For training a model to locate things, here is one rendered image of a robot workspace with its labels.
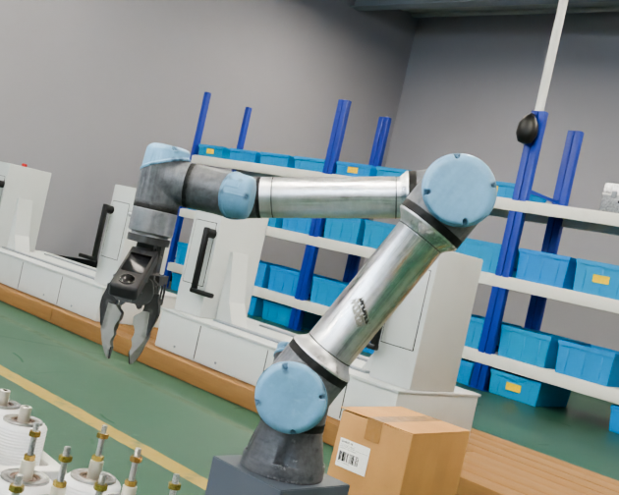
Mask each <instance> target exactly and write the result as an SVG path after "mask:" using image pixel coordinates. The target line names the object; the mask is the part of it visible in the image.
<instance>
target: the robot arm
mask: <svg viewBox="0 0 619 495"><path fill-rule="evenodd" d="M190 157H191V154H190V153H189V152H188V151H187V150H186V149H183V148H180V147H176V146H172V145H168V144H163V143H157V142H154V143H151V144H150V145H149V146H148V147H147V148H146V151H145V155H144V158H143V162H142V165H141V167H140V170H141V172H140V177H139V181H138V186H137V190H136V195H135V200H134V204H133V205H134V206H133V209H132V211H129V212H128V216H129V217H131V218H130V223H129V227H128V228H129V229H130V230H132V231H131V232H128V236H127V239H128V240H131V241H135V242H137V245H136V246H135V247H131V249H130V251H129V252H128V254H127V255H126V257H125V259H124V260H123V262H122V264H121V265H120V267H119V268H118V270H117V272H116V273H115V274H113V278H112V280H111V281H110V283H107V288H106V290H105V292H104V293H103V295H102V297H101V301H100V306H99V312H100V326H101V341H102V347H103V351H104V353H105V356H106V357H107V358H110V357H111V354H112V351H113V348H114V346H113V340H114V338H115V336H116V335H117V332H116V331H117V329H118V326H119V323H120V321H121V320H122V319H123V316H124V311H123V310H122V308H121V307H122V304H124V303H133V304H135V305H136V307H137V309H141V308H142V306H143V305H144V308H143V311H142V312H140V313H138V314H136V315H135V316H134V318H133V325H134V328H135V333H134V336H133V338H132V347H131V349H130V351H129V364H132V363H133V362H134V361H135V360H136V359H137V358H138V357H139V356H140V355H141V352H142V351H143V349H144V347H145V345H146V343H147V341H148V340H149V338H150V333H151V330H152V328H153V327H154V325H155V323H156V321H157V320H158V317H159V314H160V309H161V306H162V305H163V300H164V296H165V291H166V287H167V282H168V278H169V276H166V275H161V274H160V269H161V264H162V260H163V255H164V251H165V248H168V247H169V245H170V241H169V240H168V239H169V238H170V239H171V238H173V234H174V229H175V225H176V220H177V215H178V210H179V206H184V207H187V208H190V209H195V210H199V211H204V212H208V213H213V214H216V215H220V216H223V217H225V218H227V219H231V220H241V219H247V218H375V219H400V221H399V223H398V224H397V225H396V226H395V228H394V229H393V230H392V231H391V233H390V234H389V235H388V236H387V237H386V239H385V240H384V241H383V242H382V244H381V245H380V246H379V247H378V249H377V250H376V251H375V252H374V254H373V255H372V256H371V257H370V258H369V260H368V261H367V262H366V264H365V265H364V266H363V267H362V269H361V270H360V271H359V272H358V274H357V275H356V276H355V277H354V278H353V280H352V281H351V282H350V283H349V285H348V286H347V287H346V288H345V290H344V291H343V292H342V293H341V294H340V296H339V297H338V298H337V299H336V301H335V302H334V303H333V304H332V306H331V307H329V308H328V310H327V311H326V312H325V313H324V314H323V316H322V317H321V318H320V319H319V321H318V322H317V323H316V324H315V326H314V327H313V328H312V329H311V331H310V332H309V333H307V334H303V335H296V336H295V337H294V338H293V339H292V340H291V342H286V341H281V342H279V343H278V345H277V347H276V351H275V352H274V354H273V356H274V359H273V363H272V364H271V365H270V366H269V367H267V368H266V369H265V370H264V371H263V372H262V373H261V374H260V376H259V378H258V380H257V382H256V385H255V391H254V401H255V406H256V409H257V412H258V414H259V415H260V421H259V424H258V426H257V427H256V429H255V431H254V433H253V435H252V437H251V439H250V442H249V444H248V445H247V446H246V447H245V449H244V451H243V455H242V459H241V464H242V466H243V467H244V468H246V469H248V470H249V471H251V472H253V473H256V474H258V475H261V476H263V477H266V478H269V479H273V480H277V481H281V482H286V483H292V484H301V485H313V484H317V483H320V482H321V481H322V480H323V476H324V472H325V464H324V462H323V442H322V435H323V430H324V426H325V421H326V418H327V414H328V409H329V406H330V405H331V404H332V402H333V401H334V400H335V399H336V397H337V396H338V395H339V394H340V393H341V391H342V390H343V389H344V387H345V386H346V385H347V384H348V383H349V381H350V374H349V368H350V365H351V364H352V363H353V361H354V360H355V359H356V358H357V357H358V355H359V354H360V353H361V352H362V350H363V349H364V348H365V347H366V345H367V344H368V343H369V342H370V340H371V339H372V338H373V337H374V335H375V334H376V333H377V332H378V331H379V329H380V328H381V327H382V326H383V324H384V323H385V322H386V321H387V319H388V318H389V317H390V316H391V315H392V313H393V312H394V311H395V310H396V308H397V307H398V306H399V305H400V304H401V302H402V301H403V300H404V299H405V297H406V296H407V295H408V294H409V292H410V291H411V290H412V289H413V288H414V286H415V285H416V284H417V283H418V281H419V280H420V279H421V278H422V276H423V275H424V274H425V273H426V271H427V270H428V269H429V268H430V266H431V265H432V264H433V263H434V262H435V260H436V259H437V258H438V257H439V255H440V254H441V253H443V252H447V251H455V250H457V249H458V247H459V246H460V245H461V244H462V242H463V241H464V240H465V239H466V238H467V236H468V235H469V234H470V233H471V231H472V230H473V229H474V228H475V227H476V225H477V224H478V223H479V222H481V221H482V220H483V219H485V218H486V217H487V216H488V215H489V213H490V212H491V211H492V209H493V207H494V204H495V201H496V198H497V186H496V181H495V178H494V176H493V174H492V172H491V170H490V169H489V167H488V166H487V165H486V164H485V163H484V162H483V161H481V160H480V159H478V158H476V157H474V156H472V155H470V154H465V153H452V154H447V155H444V156H442V157H440V158H438V159H437V160H435V161H434V162H433V163H432V164H431V165H430V166H429V167H428V168H427V169H426V170H419V171H406V172H405V173H404V174H403V175H402V176H400V177H251V176H247V175H244V174H242V173H240V172H231V171H226V170H221V169H217V168H212V167H207V166H202V165H198V164H194V163H192V162H191V159H190ZM137 206H139V207H137ZM142 207H143V208H142ZM146 208H147V209H146ZM150 209H152V210H150ZM154 210H156V211H154ZM159 211H161V212H159ZM163 212H165V213H163ZM168 213H169V214H168ZM172 214H174V215H172ZM164 285H165V286H164ZM160 286H161V291H160ZM163 287H164V290H163ZM159 291H160V294H159ZM162 292H163V295H162ZM161 296H162V298H161Z"/></svg>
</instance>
